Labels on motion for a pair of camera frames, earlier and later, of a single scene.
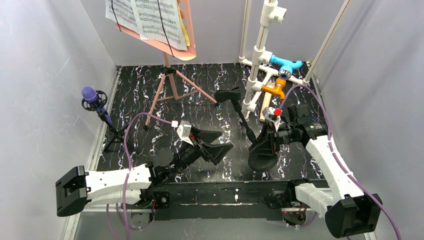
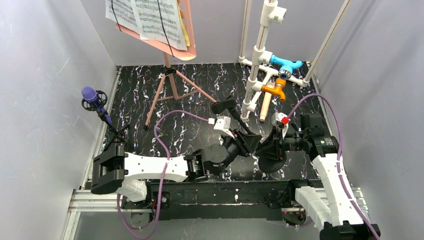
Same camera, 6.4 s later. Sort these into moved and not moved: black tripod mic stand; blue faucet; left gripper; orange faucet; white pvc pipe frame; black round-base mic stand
Moved: left gripper; black round-base mic stand
Not moved: black tripod mic stand; orange faucet; white pvc pipe frame; blue faucet
